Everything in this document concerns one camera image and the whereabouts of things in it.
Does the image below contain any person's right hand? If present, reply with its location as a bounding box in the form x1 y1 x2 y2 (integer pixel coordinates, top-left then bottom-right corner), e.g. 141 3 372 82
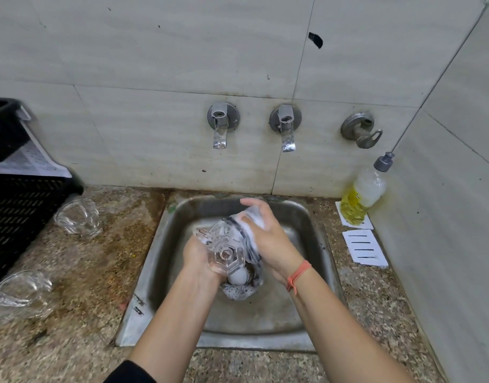
239 198 310 283

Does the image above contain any person's left hand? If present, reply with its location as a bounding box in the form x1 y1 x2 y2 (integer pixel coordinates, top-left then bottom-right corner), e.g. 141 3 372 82
183 235 226 285

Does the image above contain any dark speckled sponge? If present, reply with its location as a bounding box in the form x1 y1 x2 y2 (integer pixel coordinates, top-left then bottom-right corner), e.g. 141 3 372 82
227 207 266 287

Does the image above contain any clear glass cup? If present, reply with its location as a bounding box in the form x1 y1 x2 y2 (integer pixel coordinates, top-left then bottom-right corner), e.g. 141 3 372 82
192 219 254 278
0 270 54 319
54 198 104 239

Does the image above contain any yellow dish soap bottle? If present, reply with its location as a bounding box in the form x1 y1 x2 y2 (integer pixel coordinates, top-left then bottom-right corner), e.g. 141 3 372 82
340 152 396 226

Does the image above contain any black dish rack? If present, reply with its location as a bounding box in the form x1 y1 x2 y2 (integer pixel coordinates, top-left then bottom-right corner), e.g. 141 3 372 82
0 98 85 292

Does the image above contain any person's left forearm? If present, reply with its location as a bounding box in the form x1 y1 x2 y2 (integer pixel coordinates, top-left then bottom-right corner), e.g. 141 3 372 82
128 274 222 383

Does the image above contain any person's right forearm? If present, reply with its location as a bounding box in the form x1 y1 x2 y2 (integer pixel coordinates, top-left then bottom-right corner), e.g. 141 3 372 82
290 265 417 383

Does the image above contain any stainless steel sink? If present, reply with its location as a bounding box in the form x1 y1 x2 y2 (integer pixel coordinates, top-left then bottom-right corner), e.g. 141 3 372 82
115 194 347 352

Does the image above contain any orange wrist thread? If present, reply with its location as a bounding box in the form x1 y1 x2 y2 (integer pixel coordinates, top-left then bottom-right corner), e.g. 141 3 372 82
286 260 313 296

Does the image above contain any metal sink drain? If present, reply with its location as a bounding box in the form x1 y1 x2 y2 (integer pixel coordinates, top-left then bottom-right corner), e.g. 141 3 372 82
220 263 265 302

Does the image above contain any white drip tray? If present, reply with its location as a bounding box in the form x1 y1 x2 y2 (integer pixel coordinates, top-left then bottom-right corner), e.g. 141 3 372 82
0 107 72 179

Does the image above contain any chrome wall tap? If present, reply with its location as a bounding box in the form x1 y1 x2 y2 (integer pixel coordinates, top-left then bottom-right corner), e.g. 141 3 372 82
268 104 302 153
207 102 241 149

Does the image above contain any grey wall valve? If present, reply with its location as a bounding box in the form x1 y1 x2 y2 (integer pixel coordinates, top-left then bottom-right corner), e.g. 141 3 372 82
340 112 384 149

